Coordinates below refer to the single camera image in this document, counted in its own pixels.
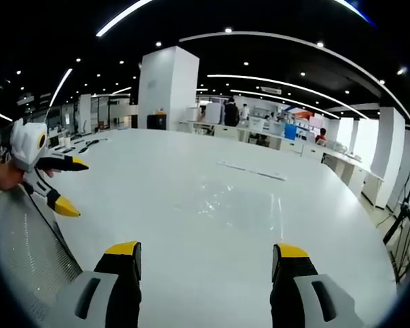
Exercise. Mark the blue storage bin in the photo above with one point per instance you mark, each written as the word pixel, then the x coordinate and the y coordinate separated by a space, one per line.
pixel 290 131

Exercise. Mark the white storage bin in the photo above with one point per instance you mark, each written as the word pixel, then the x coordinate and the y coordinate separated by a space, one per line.
pixel 256 123
pixel 276 128

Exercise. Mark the white square pillar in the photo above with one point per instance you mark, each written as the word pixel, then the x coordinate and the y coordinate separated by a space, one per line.
pixel 167 89

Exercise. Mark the person's left hand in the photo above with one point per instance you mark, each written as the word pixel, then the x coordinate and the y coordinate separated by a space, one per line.
pixel 3 176

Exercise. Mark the white flat strip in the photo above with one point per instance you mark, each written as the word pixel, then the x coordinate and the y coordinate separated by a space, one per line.
pixel 253 171

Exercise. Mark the grey perforated panel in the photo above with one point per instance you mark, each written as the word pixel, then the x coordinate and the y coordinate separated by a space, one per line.
pixel 24 246

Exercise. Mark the black tripod stand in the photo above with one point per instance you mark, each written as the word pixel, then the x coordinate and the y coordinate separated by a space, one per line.
pixel 405 222

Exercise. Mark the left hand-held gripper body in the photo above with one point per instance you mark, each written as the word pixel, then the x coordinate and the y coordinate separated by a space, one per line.
pixel 25 143

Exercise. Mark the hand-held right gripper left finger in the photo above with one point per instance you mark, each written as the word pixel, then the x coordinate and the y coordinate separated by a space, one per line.
pixel 114 294

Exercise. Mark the black cabinet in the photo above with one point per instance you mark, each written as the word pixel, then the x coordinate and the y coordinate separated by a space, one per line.
pixel 156 122

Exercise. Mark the clear food packaging bag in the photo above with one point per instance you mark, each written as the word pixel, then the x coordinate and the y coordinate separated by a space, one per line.
pixel 232 208

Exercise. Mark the white slim pillar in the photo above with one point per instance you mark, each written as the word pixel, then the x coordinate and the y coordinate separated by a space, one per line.
pixel 387 141

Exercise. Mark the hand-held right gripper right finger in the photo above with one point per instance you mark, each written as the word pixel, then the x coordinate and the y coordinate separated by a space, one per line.
pixel 295 294

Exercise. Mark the dark slender tool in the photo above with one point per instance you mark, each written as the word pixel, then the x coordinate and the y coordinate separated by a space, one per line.
pixel 92 143

